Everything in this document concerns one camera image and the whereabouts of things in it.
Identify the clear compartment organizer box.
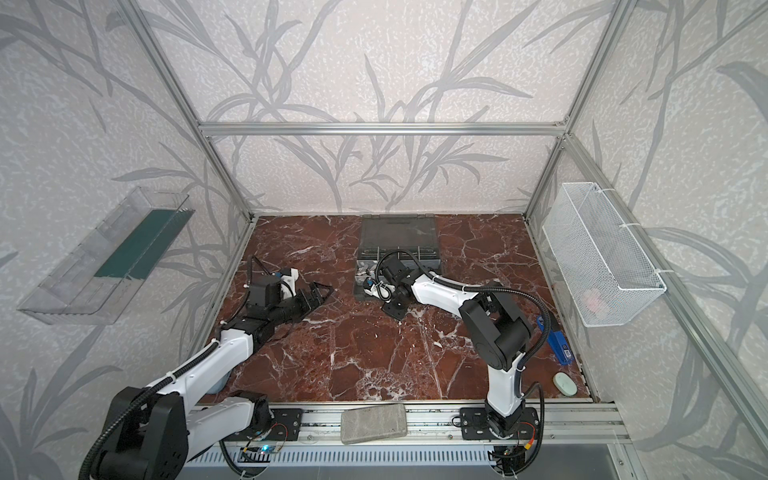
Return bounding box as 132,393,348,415
353,214,442,301

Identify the pale green soap bar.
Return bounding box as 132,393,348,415
553,372,578,397

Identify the clear acrylic wall shelf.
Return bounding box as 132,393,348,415
18,187,195,325

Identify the grey stone block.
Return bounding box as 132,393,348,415
340,403,408,445

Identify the green mat on shelf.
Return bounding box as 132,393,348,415
95,209,195,280

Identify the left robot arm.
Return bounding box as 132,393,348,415
78,270,334,479

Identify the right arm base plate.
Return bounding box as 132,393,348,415
455,407,540,443

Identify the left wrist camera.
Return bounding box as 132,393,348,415
275,267,299,300

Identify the pink object in basket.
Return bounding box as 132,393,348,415
582,289,609,319

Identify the blue stapler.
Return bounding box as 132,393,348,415
547,319,574,366

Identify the white ventilation grille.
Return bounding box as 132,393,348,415
185,447,499,468

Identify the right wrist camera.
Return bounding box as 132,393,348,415
363,277,392,302

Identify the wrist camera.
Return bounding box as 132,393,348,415
275,267,299,300
363,277,392,302

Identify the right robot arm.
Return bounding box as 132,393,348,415
367,252,553,438

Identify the white wire mesh basket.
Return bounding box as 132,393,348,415
542,182,667,328

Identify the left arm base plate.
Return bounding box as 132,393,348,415
258,408,304,442

